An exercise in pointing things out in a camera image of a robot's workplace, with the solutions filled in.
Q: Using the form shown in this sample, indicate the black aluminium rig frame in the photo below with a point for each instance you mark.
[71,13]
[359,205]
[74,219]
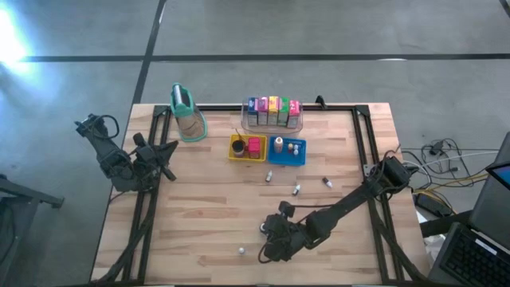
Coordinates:
[338,108]

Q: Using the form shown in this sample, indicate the blue Frosted Flakes cereal box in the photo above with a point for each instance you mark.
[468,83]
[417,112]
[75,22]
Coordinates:
[252,109]

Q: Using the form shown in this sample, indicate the yellow plastic basket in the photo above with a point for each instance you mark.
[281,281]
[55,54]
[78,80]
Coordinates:
[247,159]

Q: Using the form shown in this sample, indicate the tall yellow food colouring bottle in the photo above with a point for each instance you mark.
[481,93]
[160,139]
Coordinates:
[278,144]

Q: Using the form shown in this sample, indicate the yellow Corn Pops cereal box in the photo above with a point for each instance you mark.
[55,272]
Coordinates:
[273,108]

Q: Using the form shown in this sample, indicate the black power adapter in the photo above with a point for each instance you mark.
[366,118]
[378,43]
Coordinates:
[437,146]

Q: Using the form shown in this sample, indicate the purple Raisin Bran cereal box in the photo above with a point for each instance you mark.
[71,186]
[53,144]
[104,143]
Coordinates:
[263,109]

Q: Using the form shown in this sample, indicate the red cereal box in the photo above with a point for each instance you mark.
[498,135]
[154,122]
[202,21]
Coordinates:
[293,112]

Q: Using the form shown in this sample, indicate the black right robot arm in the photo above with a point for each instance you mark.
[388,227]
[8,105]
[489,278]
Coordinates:
[350,203]

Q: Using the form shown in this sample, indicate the green cereal box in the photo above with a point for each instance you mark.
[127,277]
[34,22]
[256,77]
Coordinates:
[283,111]

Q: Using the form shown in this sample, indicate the black power supply box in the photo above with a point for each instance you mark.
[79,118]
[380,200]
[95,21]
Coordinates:
[428,205]

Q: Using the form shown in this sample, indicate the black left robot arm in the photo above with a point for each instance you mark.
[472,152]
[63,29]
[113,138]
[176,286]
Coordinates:
[111,159]

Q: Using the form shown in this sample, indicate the blue plastic basket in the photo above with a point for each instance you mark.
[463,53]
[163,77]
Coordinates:
[285,159]

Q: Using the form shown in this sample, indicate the grey laptop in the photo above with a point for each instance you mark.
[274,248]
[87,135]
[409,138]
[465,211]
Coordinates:
[490,215]

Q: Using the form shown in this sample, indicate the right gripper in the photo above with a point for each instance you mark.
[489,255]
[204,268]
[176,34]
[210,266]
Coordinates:
[285,237]

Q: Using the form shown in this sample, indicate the clear plastic bin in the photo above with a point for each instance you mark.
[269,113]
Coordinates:
[245,127]

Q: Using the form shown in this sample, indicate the red cube block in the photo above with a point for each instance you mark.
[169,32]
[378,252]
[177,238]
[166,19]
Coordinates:
[254,147]

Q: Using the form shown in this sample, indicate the small black clamp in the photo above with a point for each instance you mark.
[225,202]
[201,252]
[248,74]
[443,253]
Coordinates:
[320,101]

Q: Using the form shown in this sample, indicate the purple label spice jar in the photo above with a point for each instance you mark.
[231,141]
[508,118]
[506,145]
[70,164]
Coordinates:
[238,148]

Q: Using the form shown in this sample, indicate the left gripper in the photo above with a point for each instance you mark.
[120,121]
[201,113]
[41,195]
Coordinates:
[153,159]

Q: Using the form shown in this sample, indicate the black metal stand leg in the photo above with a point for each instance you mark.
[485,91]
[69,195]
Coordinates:
[28,193]

